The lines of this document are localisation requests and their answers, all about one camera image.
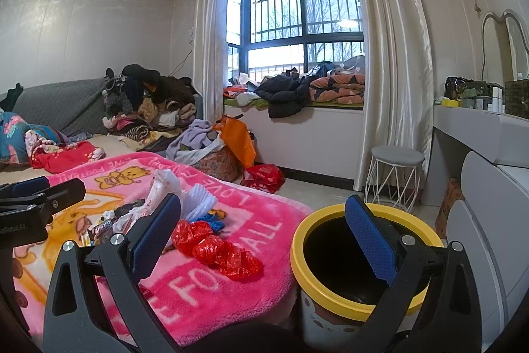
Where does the red plastic bag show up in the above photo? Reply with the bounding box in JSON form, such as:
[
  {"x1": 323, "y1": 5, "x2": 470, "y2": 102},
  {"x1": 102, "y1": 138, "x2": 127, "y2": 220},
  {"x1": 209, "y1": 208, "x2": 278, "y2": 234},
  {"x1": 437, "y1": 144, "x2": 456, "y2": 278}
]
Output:
[{"x1": 170, "y1": 220, "x2": 264, "y2": 281}]

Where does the white printed plastic bag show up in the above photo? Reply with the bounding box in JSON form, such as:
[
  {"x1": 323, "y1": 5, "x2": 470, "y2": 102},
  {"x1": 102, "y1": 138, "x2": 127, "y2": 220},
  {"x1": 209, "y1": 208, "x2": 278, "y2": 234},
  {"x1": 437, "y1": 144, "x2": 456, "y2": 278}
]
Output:
[{"x1": 112, "y1": 169, "x2": 183, "y2": 234}]

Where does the blue wrapper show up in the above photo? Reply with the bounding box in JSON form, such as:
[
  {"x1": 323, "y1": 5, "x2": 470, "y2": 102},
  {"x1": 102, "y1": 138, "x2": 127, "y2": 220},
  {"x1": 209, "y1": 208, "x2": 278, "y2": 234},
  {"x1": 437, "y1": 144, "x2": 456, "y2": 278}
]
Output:
[{"x1": 196, "y1": 212, "x2": 225, "y2": 234}]

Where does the small snack wrapper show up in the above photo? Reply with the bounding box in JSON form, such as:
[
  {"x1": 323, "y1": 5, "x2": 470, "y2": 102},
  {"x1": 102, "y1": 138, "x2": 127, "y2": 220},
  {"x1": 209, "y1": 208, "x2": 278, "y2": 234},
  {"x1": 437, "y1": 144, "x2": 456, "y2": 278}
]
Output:
[{"x1": 81, "y1": 210, "x2": 117, "y2": 246}]

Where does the yellow rimmed trash bin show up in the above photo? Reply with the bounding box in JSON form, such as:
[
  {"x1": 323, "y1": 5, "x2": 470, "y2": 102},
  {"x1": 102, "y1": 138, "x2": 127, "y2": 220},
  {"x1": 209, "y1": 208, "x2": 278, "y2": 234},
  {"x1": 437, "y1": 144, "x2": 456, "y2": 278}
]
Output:
[{"x1": 290, "y1": 202, "x2": 443, "y2": 352}]

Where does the red floral cloth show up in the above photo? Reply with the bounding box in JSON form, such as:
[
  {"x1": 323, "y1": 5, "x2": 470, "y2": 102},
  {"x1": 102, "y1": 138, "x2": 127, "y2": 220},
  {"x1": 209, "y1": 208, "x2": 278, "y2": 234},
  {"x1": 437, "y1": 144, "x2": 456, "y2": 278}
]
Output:
[{"x1": 29, "y1": 141, "x2": 106, "y2": 174}]

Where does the blue floral pillow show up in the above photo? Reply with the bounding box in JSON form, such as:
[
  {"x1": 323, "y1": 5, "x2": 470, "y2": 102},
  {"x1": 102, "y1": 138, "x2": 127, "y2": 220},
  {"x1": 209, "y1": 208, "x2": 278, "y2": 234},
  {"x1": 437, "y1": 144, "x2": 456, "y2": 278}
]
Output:
[{"x1": 1, "y1": 112, "x2": 71, "y2": 165}]

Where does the grey headboard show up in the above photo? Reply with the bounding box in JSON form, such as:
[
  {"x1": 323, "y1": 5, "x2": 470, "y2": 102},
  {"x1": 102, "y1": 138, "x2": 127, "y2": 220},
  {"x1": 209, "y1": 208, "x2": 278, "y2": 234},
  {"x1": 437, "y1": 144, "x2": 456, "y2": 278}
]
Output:
[{"x1": 1, "y1": 78, "x2": 107, "y2": 137}]

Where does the cardboard box under desk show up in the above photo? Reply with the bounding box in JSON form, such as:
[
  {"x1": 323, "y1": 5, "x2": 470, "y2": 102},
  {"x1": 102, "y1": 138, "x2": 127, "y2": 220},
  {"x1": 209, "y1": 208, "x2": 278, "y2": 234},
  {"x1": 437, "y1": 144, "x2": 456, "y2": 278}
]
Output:
[{"x1": 435, "y1": 178, "x2": 464, "y2": 239}]

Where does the pink football blanket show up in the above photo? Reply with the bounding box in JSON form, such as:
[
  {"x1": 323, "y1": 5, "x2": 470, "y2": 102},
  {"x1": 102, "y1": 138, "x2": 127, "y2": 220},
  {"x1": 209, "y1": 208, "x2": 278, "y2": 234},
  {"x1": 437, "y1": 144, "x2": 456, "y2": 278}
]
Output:
[{"x1": 14, "y1": 152, "x2": 311, "y2": 346}]

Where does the clothes pile on bed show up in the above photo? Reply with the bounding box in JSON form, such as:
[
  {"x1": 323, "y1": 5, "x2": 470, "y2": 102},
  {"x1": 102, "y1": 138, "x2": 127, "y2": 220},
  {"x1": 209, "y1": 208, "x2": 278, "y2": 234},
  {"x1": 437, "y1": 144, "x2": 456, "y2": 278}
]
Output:
[{"x1": 101, "y1": 64, "x2": 199, "y2": 150}]

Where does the white vanity desk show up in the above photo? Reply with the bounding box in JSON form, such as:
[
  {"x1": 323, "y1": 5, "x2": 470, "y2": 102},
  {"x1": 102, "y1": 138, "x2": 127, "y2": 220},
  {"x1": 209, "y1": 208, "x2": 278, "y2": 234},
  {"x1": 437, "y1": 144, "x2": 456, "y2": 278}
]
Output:
[{"x1": 422, "y1": 106, "x2": 528, "y2": 346}]

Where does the lavender garment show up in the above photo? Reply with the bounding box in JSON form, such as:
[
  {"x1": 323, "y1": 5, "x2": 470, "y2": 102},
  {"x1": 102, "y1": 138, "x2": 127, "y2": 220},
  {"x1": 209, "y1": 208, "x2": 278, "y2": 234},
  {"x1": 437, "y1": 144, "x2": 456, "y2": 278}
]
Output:
[{"x1": 165, "y1": 119, "x2": 213, "y2": 166}]

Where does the floral laundry basket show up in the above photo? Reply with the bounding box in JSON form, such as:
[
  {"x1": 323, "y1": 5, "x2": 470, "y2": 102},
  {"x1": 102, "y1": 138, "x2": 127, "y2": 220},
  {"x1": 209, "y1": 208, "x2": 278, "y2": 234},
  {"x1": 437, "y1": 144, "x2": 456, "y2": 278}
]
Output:
[{"x1": 193, "y1": 146, "x2": 240, "y2": 182}]

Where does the right cream curtain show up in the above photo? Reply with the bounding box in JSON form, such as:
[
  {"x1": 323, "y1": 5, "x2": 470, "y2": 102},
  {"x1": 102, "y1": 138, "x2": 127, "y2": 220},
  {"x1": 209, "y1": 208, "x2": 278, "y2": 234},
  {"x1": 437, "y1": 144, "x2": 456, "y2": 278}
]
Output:
[{"x1": 354, "y1": 0, "x2": 434, "y2": 191}]

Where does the cream curtain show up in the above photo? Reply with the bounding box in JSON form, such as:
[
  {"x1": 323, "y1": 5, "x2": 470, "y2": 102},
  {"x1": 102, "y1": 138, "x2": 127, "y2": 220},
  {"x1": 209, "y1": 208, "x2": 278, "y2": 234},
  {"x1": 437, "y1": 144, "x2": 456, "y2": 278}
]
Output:
[
  {"x1": 193, "y1": 0, "x2": 228, "y2": 123},
  {"x1": 354, "y1": 0, "x2": 434, "y2": 191}
]

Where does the red shopping bag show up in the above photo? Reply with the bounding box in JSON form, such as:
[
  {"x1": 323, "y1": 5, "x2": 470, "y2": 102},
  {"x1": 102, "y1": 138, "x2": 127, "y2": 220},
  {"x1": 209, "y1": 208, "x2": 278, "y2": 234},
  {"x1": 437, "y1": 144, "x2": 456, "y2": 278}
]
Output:
[{"x1": 241, "y1": 164, "x2": 285, "y2": 194}]

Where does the orange bag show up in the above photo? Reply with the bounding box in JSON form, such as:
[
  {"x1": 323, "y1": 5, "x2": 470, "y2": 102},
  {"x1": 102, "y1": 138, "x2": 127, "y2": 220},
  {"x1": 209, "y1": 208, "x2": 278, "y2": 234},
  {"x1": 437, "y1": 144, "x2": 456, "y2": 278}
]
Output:
[{"x1": 213, "y1": 115, "x2": 257, "y2": 168}]

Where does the dark cosmetic bag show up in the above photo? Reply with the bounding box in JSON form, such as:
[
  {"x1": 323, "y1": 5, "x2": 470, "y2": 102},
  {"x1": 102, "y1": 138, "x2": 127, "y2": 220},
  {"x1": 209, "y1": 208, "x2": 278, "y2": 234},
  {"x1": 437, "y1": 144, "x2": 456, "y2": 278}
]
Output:
[{"x1": 444, "y1": 76, "x2": 489, "y2": 100}]

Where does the orange patterned quilt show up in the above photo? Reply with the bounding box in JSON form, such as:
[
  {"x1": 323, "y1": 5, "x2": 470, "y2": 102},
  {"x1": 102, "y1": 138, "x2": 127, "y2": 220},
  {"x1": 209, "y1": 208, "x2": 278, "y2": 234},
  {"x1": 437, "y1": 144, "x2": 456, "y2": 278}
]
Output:
[{"x1": 309, "y1": 72, "x2": 365, "y2": 107}]

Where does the left cream curtain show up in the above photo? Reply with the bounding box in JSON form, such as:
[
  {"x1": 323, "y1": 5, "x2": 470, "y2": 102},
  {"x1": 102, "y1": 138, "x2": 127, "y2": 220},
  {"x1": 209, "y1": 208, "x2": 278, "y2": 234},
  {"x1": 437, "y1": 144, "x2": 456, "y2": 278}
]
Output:
[{"x1": 193, "y1": 0, "x2": 228, "y2": 123}]

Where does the black jacket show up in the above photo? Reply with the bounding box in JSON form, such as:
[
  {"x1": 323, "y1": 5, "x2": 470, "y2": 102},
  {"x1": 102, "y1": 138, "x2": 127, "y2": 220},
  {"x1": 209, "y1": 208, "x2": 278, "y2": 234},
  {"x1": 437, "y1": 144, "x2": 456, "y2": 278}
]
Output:
[{"x1": 255, "y1": 74, "x2": 316, "y2": 119}]

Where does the vanity mirror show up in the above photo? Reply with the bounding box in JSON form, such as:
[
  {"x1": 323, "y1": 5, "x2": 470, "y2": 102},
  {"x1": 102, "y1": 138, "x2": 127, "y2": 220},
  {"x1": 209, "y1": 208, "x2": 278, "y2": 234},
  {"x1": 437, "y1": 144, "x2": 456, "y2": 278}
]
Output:
[{"x1": 480, "y1": 9, "x2": 528, "y2": 86}]

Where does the barred window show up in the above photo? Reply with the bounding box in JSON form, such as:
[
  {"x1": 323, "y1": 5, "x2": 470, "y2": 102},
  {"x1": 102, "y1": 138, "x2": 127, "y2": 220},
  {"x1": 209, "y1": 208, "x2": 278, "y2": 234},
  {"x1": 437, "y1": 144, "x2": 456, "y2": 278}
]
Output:
[{"x1": 226, "y1": 0, "x2": 365, "y2": 83}]

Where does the white wire stool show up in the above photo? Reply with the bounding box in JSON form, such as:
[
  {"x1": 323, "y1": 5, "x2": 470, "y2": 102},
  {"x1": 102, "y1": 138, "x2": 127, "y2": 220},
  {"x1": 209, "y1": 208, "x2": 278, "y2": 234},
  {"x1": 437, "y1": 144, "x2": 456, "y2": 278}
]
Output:
[{"x1": 364, "y1": 145, "x2": 424, "y2": 213}]

